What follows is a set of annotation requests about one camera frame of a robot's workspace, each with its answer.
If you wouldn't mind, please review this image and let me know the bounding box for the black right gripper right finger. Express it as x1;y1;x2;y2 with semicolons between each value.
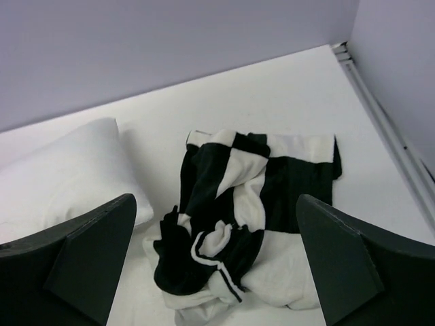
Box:
296;195;434;325

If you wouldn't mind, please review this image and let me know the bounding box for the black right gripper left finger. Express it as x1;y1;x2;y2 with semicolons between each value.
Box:
1;194;137;325

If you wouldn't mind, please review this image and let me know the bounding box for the white pillow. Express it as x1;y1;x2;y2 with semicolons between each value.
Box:
1;118;154;243

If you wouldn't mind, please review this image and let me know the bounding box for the black white checkered pillowcase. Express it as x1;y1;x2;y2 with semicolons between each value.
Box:
143;130;342;325

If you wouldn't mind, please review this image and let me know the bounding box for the aluminium right side rail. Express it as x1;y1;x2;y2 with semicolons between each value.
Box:
330;43;434;228

